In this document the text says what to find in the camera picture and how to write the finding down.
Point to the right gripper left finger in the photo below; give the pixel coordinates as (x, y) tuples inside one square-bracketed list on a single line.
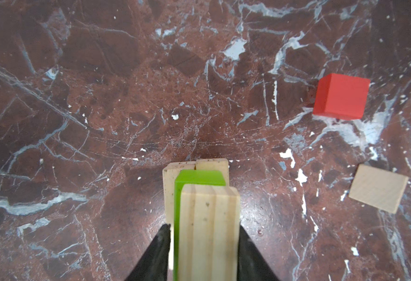
[(154, 263)]

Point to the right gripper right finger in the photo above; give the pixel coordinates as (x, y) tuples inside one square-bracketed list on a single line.
[(251, 264)]

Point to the grooved wooden block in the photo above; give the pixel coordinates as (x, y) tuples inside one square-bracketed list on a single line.
[(208, 233)]

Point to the plain wooden block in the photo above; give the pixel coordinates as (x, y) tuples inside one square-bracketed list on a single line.
[(219, 164), (169, 174)]

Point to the green wooden block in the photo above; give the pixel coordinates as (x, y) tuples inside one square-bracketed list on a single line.
[(197, 177)]

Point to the small wooden block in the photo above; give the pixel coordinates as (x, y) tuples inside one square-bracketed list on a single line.
[(378, 188)]

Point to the red wooden cube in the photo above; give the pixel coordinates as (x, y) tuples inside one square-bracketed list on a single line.
[(342, 97)]

